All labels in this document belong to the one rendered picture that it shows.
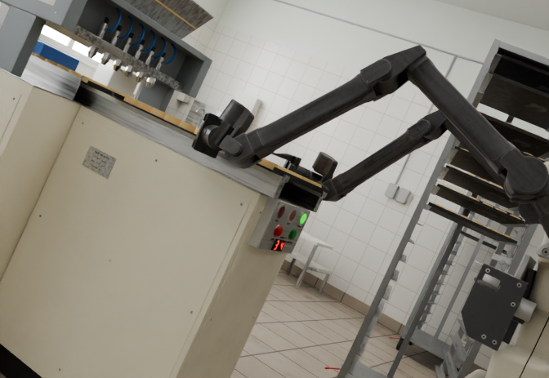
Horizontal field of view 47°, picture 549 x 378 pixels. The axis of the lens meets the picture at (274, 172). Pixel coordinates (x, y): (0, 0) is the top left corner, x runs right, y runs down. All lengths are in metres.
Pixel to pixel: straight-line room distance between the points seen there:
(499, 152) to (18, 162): 1.31
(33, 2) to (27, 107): 0.31
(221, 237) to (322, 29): 5.22
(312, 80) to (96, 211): 4.86
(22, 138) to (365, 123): 4.65
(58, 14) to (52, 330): 0.90
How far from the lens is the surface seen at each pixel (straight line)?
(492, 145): 1.39
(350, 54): 6.50
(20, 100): 1.91
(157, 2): 2.21
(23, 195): 2.02
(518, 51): 2.95
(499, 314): 1.47
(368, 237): 6.00
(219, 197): 1.67
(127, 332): 1.80
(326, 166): 2.05
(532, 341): 1.53
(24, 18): 2.00
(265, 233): 1.66
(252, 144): 1.46
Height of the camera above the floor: 0.92
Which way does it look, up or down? 1 degrees down
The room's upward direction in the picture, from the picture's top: 25 degrees clockwise
